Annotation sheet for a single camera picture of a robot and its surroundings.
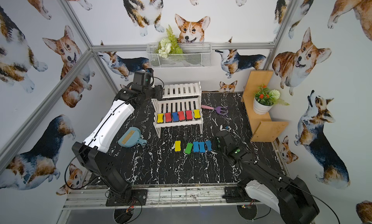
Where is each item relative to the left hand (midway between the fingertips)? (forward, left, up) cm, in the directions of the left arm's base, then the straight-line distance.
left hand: (157, 85), depth 79 cm
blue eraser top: (-21, -29, -31) cm, 48 cm away
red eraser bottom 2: (-7, -12, -20) cm, 24 cm away
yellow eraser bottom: (-8, +1, -20) cm, 21 cm away
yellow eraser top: (-21, -10, -32) cm, 39 cm away
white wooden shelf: (+2, -11, -21) cm, 24 cm away
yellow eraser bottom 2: (-6, -22, -19) cm, 30 cm away
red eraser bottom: (-7, -4, -20) cm, 21 cm away
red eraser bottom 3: (-6, -17, -20) cm, 27 cm away
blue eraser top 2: (-22, -25, -32) cm, 46 cm away
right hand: (-20, -33, -23) cm, 45 cm away
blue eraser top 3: (-22, -21, -31) cm, 44 cm away
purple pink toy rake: (+9, -39, -34) cm, 52 cm away
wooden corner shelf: (-18, -58, -16) cm, 63 cm away
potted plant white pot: (-1, -64, -12) cm, 65 cm away
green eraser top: (-23, -16, -33) cm, 43 cm away
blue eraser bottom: (-8, -9, -20) cm, 23 cm away
